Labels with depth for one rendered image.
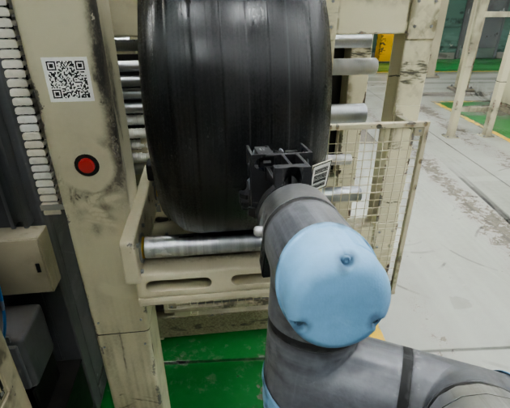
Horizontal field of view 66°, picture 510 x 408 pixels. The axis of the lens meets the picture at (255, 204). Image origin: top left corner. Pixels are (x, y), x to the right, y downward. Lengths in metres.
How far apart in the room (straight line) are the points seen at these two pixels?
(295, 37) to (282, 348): 0.42
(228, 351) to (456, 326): 1.05
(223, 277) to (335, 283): 0.57
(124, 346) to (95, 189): 0.43
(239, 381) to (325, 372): 1.39
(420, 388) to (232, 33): 0.47
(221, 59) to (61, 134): 0.37
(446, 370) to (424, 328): 1.71
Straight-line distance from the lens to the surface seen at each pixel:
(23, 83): 0.83
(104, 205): 0.86
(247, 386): 1.70
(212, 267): 0.81
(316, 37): 0.62
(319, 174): 0.65
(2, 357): 0.98
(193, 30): 0.59
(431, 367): 0.35
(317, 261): 0.26
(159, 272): 0.82
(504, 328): 2.22
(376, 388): 0.33
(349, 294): 0.27
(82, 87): 0.79
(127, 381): 1.19
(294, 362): 0.33
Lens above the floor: 1.35
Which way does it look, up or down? 28 degrees down
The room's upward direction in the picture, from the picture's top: straight up
